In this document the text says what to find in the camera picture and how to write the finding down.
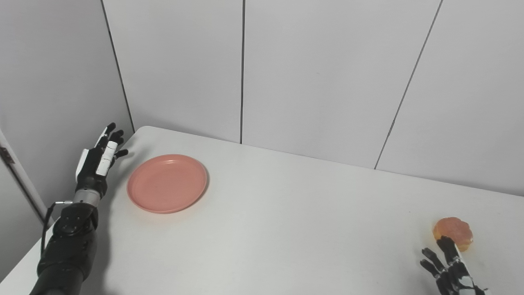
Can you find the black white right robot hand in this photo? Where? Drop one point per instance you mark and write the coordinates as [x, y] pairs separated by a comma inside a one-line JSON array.
[[454, 274]]

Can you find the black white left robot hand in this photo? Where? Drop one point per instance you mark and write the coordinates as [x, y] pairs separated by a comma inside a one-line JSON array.
[[92, 168]]

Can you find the orange cream puff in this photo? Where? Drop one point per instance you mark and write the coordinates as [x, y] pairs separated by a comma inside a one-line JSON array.
[[456, 229]]

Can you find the pink round plate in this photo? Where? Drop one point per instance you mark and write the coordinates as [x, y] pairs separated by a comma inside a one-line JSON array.
[[168, 184]]

